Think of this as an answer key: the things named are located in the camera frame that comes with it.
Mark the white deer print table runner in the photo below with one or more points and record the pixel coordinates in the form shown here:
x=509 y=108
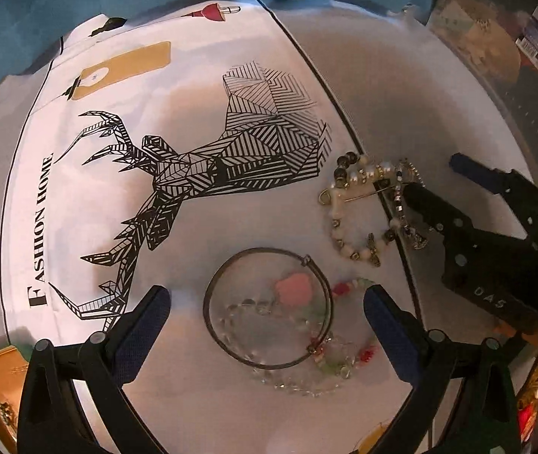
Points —
x=179 y=227

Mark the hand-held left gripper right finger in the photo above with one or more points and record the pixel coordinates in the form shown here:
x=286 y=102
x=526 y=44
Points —
x=392 y=331

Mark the grey tablecloth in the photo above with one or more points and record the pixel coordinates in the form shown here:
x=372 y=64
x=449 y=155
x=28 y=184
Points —
x=382 y=80

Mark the small dark bead jewelry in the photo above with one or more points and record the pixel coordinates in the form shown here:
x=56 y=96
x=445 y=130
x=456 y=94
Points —
x=4 y=411

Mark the gold safety pin brooch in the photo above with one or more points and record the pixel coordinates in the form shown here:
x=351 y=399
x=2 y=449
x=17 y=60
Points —
x=344 y=195

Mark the dark patterned board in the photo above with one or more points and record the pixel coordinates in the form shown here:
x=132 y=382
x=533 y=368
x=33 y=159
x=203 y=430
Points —
x=496 y=56

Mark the thin metal bangle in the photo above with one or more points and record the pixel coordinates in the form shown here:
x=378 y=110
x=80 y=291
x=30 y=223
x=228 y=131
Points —
x=206 y=305

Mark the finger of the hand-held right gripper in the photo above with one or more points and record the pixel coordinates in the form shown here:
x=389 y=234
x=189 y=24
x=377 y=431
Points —
x=479 y=174
x=427 y=208

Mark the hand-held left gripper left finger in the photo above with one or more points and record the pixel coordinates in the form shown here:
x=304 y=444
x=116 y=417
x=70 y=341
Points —
x=141 y=331

